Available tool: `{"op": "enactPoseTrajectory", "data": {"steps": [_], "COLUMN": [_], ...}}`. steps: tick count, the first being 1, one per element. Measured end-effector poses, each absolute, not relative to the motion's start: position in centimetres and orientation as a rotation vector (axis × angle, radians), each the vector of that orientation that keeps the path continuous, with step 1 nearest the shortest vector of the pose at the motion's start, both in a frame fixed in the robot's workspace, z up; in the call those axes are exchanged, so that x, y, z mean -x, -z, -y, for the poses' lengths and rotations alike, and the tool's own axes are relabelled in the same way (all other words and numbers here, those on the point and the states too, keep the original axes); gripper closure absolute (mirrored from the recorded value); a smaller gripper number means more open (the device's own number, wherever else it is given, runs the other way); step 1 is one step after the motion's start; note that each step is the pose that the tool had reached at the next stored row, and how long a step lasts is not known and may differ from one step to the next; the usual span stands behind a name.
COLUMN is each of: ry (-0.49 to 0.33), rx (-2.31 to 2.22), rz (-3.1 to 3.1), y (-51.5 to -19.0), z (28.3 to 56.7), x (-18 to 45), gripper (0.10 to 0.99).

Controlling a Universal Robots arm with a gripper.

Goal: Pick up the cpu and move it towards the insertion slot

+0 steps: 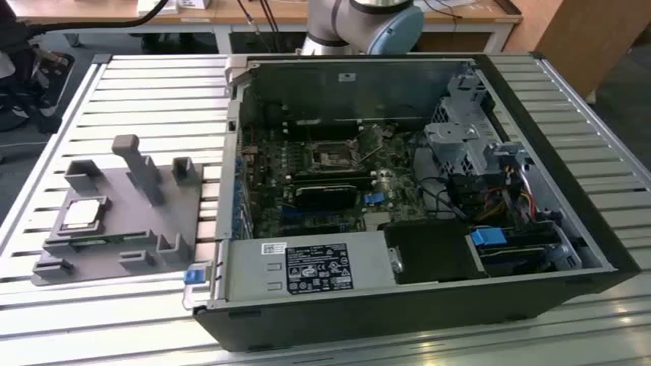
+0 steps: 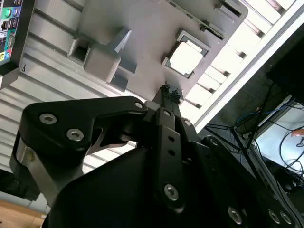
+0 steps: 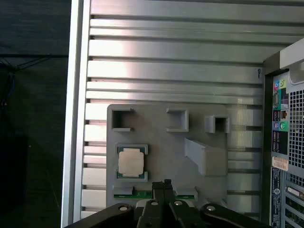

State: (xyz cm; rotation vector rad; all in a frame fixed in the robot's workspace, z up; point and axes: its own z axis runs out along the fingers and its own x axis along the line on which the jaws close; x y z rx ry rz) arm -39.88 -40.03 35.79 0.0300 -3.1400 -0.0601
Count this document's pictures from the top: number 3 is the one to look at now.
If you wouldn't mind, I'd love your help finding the green RAM stick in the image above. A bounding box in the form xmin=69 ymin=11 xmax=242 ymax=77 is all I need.
xmin=113 ymin=190 xmax=198 ymax=200

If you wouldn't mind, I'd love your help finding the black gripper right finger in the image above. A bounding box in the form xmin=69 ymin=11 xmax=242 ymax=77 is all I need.
xmin=163 ymin=179 xmax=272 ymax=228

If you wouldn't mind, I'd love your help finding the CPU with silver top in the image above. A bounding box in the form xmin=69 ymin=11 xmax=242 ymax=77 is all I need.
xmin=117 ymin=146 xmax=146 ymax=179

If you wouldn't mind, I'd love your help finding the black open PC case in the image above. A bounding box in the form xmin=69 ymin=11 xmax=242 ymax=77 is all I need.
xmin=262 ymin=37 xmax=304 ymax=228

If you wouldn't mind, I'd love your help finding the grey plastic parts rack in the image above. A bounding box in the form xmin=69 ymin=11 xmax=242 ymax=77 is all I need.
xmin=106 ymin=104 xmax=230 ymax=211

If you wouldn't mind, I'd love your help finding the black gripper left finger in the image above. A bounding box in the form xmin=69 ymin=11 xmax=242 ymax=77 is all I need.
xmin=68 ymin=181 xmax=168 ymax=228

